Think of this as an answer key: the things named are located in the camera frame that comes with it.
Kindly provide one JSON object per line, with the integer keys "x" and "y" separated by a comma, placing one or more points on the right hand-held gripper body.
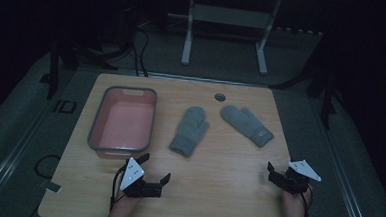
{"x": 294, "y": 180}

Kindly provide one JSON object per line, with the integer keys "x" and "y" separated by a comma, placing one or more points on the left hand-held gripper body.
{"x": 131, "y": 173}

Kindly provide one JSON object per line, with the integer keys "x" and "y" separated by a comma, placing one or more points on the pink basin with gray rim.
{"x": 125, "y": 121}

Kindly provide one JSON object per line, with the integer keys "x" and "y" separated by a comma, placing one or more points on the gray mitten with label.
{"x": 247, "y": 124}

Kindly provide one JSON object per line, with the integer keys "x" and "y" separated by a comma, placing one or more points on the plain gray mitten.
{"x": 189, "y": 131}

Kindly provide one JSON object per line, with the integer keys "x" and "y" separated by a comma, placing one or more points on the person's right hand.
{"x": 295, "y": 207}

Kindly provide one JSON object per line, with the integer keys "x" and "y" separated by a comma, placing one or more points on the person's left hand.
{"x": 124, "y": 203}

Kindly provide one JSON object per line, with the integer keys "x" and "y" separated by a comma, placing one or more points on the gray flat tag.
{"x": 50, "y": 186}

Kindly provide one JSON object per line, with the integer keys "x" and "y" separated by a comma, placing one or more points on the round gray table grommet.
{"x": 220, "y": 97}

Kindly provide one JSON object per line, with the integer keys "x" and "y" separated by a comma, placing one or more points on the black tripod stand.
{"x": 70, "y": 57}
{"x": 327, "y": 95}

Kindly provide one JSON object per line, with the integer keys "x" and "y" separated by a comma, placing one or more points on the white metal stand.
{"x": 231, "y": 15}

